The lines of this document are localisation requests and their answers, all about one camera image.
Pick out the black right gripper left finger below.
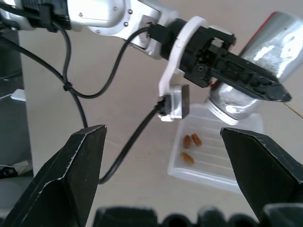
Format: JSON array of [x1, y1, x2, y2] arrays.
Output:
[[4, 124, 107, 227]]

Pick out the silver foil jar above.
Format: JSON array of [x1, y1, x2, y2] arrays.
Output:
[[205, 11, 303, 126]]

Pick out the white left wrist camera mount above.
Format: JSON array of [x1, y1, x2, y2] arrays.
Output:
[[158, 16, 209, 122]]

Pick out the black arm loop cable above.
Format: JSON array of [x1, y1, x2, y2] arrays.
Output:
[[52, 22, 154, 98]]

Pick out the small white flat object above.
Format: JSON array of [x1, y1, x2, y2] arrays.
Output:
[[10, 88, 27, 102]]

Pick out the clear plastic box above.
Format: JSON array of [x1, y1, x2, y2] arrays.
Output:
[[167, 104, 265, 195]]

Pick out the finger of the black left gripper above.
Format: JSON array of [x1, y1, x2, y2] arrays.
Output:
[[208, 50, 292, 102]]

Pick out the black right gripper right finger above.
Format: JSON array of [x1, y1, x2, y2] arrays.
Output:
[[220, 127, 303, 223]]

